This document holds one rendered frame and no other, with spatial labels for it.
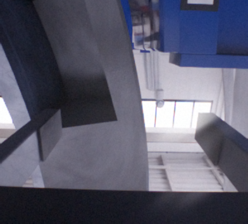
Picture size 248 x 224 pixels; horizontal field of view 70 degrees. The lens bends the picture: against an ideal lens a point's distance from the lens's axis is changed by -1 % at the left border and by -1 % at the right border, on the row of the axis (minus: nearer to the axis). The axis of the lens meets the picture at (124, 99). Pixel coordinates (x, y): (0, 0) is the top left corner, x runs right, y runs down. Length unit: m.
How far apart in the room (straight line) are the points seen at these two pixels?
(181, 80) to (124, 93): 9.53
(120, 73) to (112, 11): 0.08
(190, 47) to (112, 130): 0.16
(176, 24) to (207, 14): 0.04
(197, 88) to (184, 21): 9.91
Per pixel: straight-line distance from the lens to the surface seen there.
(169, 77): 9.59
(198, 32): 0.27
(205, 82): 10.25
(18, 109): 0.31
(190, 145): 10.45
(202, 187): 9.91
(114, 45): 0.25
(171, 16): 0.26
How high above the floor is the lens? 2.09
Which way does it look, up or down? 16 degrees up
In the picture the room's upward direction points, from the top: 179 degrees counter-clockwise
